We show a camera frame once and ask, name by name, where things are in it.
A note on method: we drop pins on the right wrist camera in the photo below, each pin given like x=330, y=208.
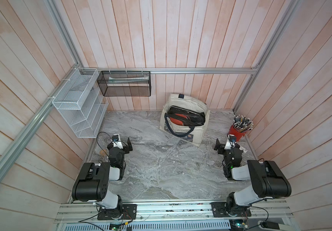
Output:
x=231, y=142

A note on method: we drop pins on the bundle of pencils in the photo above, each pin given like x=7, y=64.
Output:
x=242, y=123

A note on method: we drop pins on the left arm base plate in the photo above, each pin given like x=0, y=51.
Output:
x=127, y=211

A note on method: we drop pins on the horizontal aluminium frame bar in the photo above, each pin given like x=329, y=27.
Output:
x=188, y=70

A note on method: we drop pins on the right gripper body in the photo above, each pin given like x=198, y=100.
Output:
x=221, y=147

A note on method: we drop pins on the cream canvas tote bag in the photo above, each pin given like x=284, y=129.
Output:
x=191, y=134

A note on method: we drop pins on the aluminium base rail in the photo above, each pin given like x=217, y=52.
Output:
x=168, y=215

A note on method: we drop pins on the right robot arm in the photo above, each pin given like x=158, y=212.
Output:
x=267, y=181

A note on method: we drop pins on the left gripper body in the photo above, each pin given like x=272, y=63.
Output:
x=124, y=145

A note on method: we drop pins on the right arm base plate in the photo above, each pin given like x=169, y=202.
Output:
x=224, y=210

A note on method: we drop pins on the small white card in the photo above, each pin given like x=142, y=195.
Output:
x=243, y=149

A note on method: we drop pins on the red pencil cup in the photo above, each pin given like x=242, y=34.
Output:
x=236, y=133

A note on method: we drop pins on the black mesh wall basket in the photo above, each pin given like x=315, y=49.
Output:
x=125, y=83

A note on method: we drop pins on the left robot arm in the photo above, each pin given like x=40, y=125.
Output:
x=93, y=179

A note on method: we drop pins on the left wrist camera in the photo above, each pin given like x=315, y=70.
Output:
x=116, y=141

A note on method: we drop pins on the white wire mesh shelf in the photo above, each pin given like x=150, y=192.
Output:
x=81, y=104

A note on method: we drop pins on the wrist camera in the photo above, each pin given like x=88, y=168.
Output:
x=116, y=141
x=231, y=142

